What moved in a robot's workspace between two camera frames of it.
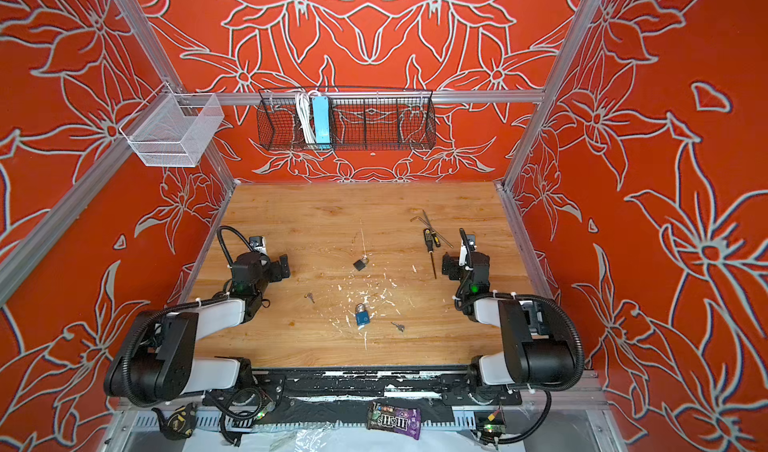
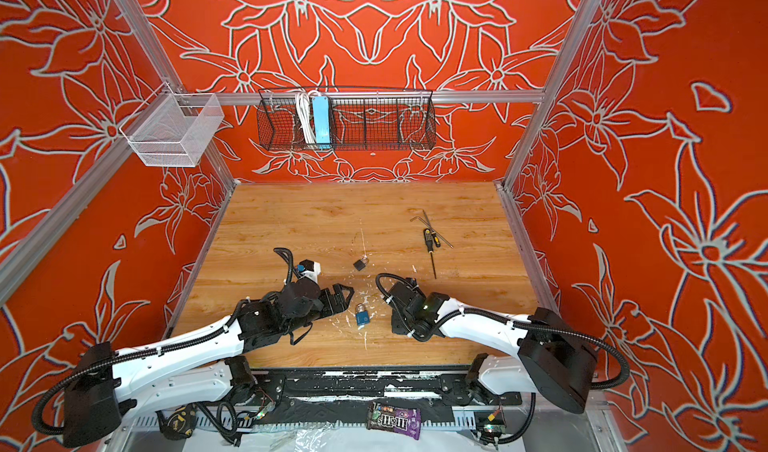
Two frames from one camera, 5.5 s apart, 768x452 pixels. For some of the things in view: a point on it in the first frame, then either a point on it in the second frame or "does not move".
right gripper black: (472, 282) -> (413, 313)
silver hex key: (423, 221) does not move
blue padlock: (362, 315) does not move
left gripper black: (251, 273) -> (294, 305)
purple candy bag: (386, 417) does not move
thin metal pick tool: (428, 222) does not move
